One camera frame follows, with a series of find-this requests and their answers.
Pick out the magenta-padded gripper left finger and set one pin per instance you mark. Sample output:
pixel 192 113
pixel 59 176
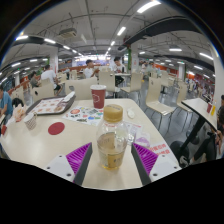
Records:
pixel 78 158

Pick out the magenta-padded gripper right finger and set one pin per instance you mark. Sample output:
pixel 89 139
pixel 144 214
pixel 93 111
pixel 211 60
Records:
pixel 146 158

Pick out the clear bottle with tan cap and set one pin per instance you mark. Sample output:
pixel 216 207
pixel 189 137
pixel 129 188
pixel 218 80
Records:
pixel 111 146

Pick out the clear plastic wrapper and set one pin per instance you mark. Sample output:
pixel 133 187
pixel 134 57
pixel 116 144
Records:
pixel 141 138

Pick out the flat round red coaster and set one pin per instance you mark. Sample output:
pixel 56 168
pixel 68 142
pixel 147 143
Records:
pixel 56 128

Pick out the colourful sticker sheet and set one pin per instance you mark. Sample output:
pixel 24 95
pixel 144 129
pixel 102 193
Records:
pixel 83 115

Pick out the small white packet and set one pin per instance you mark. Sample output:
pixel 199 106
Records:
pixel 131 113

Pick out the dark tray with paper liner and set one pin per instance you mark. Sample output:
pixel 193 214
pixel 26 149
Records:
pixel 48 106

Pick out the white paper napkin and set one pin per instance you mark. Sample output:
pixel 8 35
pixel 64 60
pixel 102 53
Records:
pixel 69 96

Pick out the person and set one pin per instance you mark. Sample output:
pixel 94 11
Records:
pixel 49 76
pixel 6 105
pixel 208 146
pixel 34 80
pixel 88 71
pixel 119 68

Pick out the red paper cup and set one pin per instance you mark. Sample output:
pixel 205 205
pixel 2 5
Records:
pixel 98 97

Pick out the beige chairs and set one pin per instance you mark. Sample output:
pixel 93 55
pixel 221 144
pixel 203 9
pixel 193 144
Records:
pixel 154 90

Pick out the beige chair with round hole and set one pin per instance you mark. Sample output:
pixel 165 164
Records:
pixel 43 92
pixel 81 88

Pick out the black backpack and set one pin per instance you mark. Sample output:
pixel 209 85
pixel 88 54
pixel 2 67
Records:
pixel 17 102

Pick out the ceiling air conditioner unit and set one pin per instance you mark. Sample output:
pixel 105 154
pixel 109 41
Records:
pixel 68 32

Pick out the ceiling lights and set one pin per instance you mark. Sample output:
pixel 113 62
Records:
pixel 148 6

